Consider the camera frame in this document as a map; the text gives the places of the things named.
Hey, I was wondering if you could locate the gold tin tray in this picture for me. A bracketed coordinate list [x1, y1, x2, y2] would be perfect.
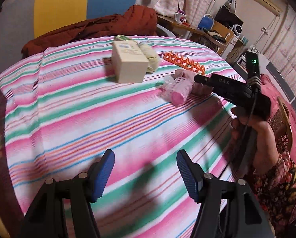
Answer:
[0, 89, 24, 237]

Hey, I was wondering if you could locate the orange plastic rack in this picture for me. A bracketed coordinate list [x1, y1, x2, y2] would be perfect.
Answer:
[163, 51, 205, 75]

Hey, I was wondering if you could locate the pink rolled sock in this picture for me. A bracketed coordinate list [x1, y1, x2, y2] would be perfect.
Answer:
[174, 69, 213, 96]

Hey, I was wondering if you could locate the cream tall carton box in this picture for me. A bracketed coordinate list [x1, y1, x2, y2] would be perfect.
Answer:
[111, 40, 149, 84]

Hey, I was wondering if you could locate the white mug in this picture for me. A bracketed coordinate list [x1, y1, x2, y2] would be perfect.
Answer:
[174, 10, 187, 24]

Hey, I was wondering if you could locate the floral sleeve forearm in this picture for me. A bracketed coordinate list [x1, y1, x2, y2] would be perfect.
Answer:
[248, 150, 296, 237]

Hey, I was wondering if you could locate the grey yellow blue chair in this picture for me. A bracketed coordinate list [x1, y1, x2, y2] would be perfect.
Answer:
[0, 0, 178, 75]

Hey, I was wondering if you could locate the dark red puffer jacket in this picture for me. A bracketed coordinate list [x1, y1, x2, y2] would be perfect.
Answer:
[21, 5, 157, 58]

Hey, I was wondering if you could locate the striped pink tablecloth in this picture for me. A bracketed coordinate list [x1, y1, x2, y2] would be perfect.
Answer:
[0, 37, 233, 237]

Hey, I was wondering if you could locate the wooden side desk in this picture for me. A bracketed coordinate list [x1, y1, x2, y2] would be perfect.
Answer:
[157, 14, 235, 56]

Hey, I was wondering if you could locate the wall air conditioner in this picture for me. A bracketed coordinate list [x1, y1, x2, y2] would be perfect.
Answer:
[253, 0, 283, 17]

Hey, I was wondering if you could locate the cream rolled sock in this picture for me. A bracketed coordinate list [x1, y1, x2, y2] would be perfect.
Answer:
[138, 42, 159, 74]

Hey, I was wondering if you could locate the person right hand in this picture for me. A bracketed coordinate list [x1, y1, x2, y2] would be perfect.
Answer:
[231, 107, 279, 175]

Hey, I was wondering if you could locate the green yellow medicine box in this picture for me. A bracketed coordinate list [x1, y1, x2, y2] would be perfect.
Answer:
[113, 35, 131, 41]

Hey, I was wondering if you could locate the blue kettle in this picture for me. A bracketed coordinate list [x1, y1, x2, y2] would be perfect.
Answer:
[198, 14, 214, 30]

